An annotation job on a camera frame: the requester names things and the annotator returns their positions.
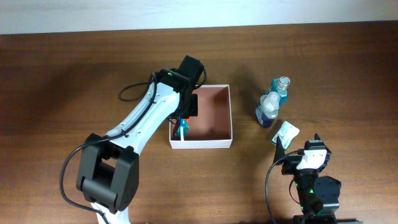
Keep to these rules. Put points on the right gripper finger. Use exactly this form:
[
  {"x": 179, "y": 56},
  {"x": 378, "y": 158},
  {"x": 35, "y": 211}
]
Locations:
[
  {"x": 279, "y": 152},
  {"x": 317, "y": 137}
]

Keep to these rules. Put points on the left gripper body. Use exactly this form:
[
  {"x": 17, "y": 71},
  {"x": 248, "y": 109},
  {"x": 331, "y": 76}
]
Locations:
[{"x": 186, "y": 110}]

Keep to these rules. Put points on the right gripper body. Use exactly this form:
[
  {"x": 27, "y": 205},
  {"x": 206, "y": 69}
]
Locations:
[{"x": 290, "y": 165}]

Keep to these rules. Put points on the white green soap packet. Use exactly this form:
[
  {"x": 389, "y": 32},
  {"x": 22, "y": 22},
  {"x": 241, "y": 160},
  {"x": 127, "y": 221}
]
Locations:
[{"x": 287, "y": 132}]

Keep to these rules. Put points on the red green toothpaste tube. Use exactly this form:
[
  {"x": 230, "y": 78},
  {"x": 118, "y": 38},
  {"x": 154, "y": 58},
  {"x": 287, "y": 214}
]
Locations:
[{"x": 186, "y": 128}]

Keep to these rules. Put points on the blue white toothbrush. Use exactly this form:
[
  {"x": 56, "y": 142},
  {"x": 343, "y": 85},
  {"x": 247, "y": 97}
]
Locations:
[{"x": 181, "y": 130}]

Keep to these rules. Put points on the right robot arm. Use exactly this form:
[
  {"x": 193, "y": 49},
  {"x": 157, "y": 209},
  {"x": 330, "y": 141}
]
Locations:
[{"x": 317, "y": 195}]

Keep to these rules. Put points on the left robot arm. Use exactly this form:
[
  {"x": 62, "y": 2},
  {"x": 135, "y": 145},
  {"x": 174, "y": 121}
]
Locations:
[{"x": 108, "y": 174}]

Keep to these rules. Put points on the dark blue foam pump bottle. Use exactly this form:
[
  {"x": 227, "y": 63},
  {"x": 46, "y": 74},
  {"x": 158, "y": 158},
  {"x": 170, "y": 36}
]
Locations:
[{"x": 267, "y": 109}]

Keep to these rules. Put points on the pink cardboard box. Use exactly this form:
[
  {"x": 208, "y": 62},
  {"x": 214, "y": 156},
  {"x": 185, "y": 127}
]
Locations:
[{"x": 212, "y": 128}]

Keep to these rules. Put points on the teal mouthwash bottle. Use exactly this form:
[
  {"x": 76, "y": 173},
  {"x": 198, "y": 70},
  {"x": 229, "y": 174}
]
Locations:
[{"x": 280, "y": 86}]

